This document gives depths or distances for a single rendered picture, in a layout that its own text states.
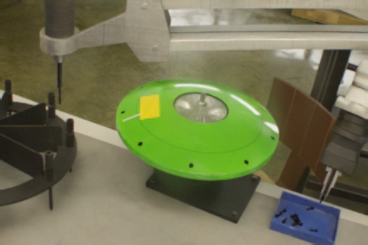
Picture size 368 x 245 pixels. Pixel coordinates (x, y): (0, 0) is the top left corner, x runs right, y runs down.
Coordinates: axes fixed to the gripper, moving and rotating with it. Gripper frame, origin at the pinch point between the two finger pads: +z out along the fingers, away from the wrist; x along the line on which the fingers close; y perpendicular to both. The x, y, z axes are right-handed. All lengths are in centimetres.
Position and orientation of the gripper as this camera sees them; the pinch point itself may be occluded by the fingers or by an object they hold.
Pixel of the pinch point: (322, 198)
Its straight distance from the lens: 98.8
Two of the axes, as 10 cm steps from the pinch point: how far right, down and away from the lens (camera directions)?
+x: -8.6, -3.8, 3.4
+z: -3.5, 9.2, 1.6
